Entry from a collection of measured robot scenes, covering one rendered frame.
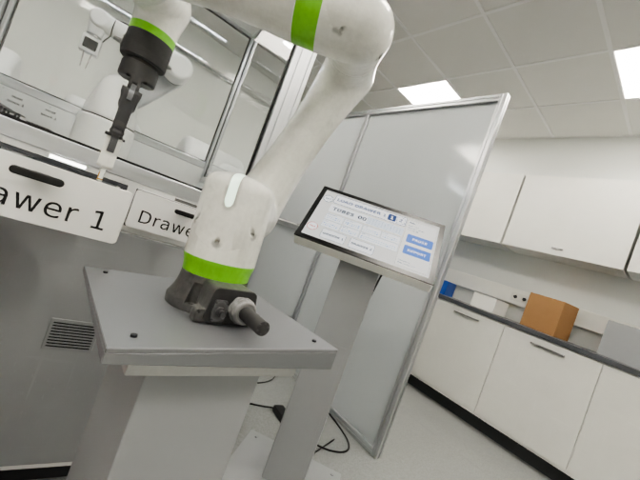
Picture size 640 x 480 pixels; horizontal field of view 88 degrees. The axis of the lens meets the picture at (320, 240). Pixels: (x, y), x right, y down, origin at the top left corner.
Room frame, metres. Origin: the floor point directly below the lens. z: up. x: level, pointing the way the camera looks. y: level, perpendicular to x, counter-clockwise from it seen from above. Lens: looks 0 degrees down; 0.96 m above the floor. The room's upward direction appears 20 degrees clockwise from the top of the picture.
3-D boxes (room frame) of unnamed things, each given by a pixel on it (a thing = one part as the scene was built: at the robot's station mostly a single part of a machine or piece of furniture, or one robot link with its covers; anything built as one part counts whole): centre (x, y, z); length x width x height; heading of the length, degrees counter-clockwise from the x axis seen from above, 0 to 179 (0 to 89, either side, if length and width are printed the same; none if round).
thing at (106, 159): (0.72, 0.49, 0.99); 0.03 x 0.01 x 0.07; 124
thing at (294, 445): (1.27, -0.18, 0.51); 0.50 x 0.45 x 1.02; 169
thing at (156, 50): (0.72, 0.50, 1.22); 0.12 x 0.09 x 0.06; 124
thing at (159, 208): (1.04, 0.43, 0.87); 0.29 x 0.02 x 0.11; 124
